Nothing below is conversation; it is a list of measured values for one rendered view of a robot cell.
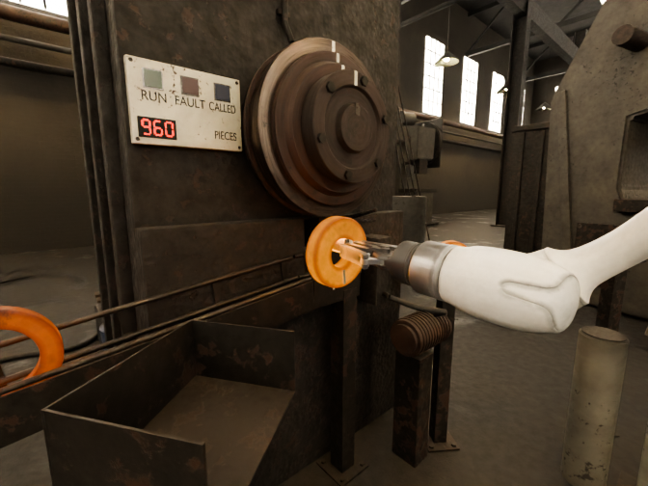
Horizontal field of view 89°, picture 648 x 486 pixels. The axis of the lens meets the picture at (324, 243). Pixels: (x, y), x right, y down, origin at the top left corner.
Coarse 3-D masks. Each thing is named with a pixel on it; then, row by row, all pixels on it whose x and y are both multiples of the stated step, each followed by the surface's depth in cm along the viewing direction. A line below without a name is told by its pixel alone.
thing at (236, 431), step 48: (192, 336) 61; (240, 336) 59; (288, 336) 56; (96, 384) 42; (144, 384) 50; (192, 384) 60; (240, 384) 60; (288, 384) 58; (48, 432) 36; (96, 432) 34; (144, 432) 33; (192, 432) 49; (240, 432) 49; (96, 480) 36; (144, 480) 34; (192, 480) 32; (240, 480) 42
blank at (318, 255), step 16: (320, 224) 67; (336, 224) 67; (352, 224) 70; (320, 240) 65; (336, 240) 67; (352, 240) 71; (320, 256) 65; (320, 272) 66; (336, 272) 69; (352, 272) 72
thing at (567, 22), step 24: (408, 0) 890; (480, 0) 1168; (552, 0) 1168; (576, 0) 1168; (600, 0) 1169; (504, 24) 1339; (576, 24) 1340; (480, 48) 1223; (528, 48) 1531; (552, 72) 1474
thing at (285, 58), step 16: (288, 48) 79; (304, 48) 82; (320, 48) 85; (336, 48) 88; (272, 64) 76; (288, 64) 79; (272, 80) 77; (256, 96) 79; (272, 96) 78; (256, 112) 76; (256, 128) 77; (256, 144) 80; (272, 144) 79; (256, 160) 83; (272, 160) 80; (384, 160) 107; (272, 176) 80; (288, 192) 84; (368, 192) 104; (304, 208) 88; (320, 208) 91; (336, 208) 95; (352, 208) 100
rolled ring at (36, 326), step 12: (0, 312) 53; (12, 312) 54; (24, 312) 55; (36, 312) 57; (0, 324) 53; (12, 324) 54; (24, 324) 55; (36, 324) 56; (48, 324) 57; (36, 336) 56; (48, 336) 57; (60, 336) 59; (48, 348) 57; (60, 348) 58; (48, 360) 58; (60, 360) 59; (36, 372) 57
